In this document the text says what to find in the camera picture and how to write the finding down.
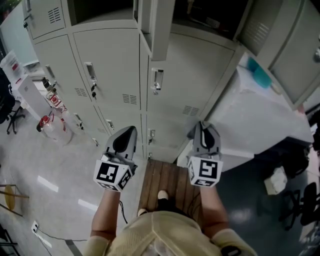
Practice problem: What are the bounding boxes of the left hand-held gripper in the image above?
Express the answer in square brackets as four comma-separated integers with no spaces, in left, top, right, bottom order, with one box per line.
[93,126,139,193]

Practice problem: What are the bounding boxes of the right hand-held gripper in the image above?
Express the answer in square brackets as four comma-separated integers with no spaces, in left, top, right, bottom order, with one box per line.
[187,122,224,188]

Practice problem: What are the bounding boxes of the beige metal locker door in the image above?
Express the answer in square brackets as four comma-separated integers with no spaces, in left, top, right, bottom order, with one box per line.
[145,31,236,118]

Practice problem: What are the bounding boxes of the person's left forearm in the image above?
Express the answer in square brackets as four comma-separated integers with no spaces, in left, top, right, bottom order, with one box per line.
[90,188,121,238]

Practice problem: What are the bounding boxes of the person's right forearm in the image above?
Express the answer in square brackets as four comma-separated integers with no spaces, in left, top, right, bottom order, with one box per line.
[199,186,230,237]

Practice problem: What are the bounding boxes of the grey metal locker cabinet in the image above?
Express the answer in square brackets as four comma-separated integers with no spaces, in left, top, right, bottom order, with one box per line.
[21,0,320,163]

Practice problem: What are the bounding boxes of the low white foam box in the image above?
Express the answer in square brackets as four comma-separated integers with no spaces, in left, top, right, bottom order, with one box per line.
[176,143,255,173]

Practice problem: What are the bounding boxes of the brown wooden slat platform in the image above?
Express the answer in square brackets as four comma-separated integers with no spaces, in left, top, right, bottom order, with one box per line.
[138,159,205,223]

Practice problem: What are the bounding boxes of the clear water jug red cap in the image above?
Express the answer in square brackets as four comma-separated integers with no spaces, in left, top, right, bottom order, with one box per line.
[36,114,73,146]
[48,93,76,126]

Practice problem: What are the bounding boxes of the person's black trousers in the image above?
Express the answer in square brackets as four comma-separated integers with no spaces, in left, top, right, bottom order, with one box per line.
[156,197,191,218]

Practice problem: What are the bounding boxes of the teal plastic container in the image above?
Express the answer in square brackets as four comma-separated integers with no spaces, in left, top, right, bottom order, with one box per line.
[247,56,273,89]

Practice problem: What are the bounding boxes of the black bag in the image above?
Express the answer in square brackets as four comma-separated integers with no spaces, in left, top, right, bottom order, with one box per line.
[284,147,312,178]

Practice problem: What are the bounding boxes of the person's cream sweater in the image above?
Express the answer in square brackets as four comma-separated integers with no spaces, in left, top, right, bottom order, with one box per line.
[83,210,258,256]

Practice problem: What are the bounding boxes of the white water dispenser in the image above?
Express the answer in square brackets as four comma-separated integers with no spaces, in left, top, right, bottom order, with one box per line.
[11,73,51,120]

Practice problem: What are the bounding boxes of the black wrist device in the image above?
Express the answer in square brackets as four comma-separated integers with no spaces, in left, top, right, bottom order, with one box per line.
[221,246,242,256]

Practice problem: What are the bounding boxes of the red and white box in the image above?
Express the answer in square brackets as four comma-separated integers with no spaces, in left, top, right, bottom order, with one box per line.
[206,16,230,33]

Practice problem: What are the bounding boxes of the black office chair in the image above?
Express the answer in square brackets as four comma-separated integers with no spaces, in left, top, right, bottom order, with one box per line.
[278,182,320,231]
[0,84,26,135]

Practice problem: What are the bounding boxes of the yellow round stool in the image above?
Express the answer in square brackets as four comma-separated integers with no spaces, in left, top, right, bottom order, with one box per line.
[0,184,30,217]

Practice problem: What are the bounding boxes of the clear dispenser water bottle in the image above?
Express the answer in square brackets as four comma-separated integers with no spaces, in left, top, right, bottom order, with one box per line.
[0,49,25,82]

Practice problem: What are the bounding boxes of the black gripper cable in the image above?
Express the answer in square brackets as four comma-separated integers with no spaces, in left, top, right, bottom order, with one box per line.
[117,199,129,225]

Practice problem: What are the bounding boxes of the black floor cable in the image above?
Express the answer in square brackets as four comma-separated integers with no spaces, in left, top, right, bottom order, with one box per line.
[34,226,88,242]

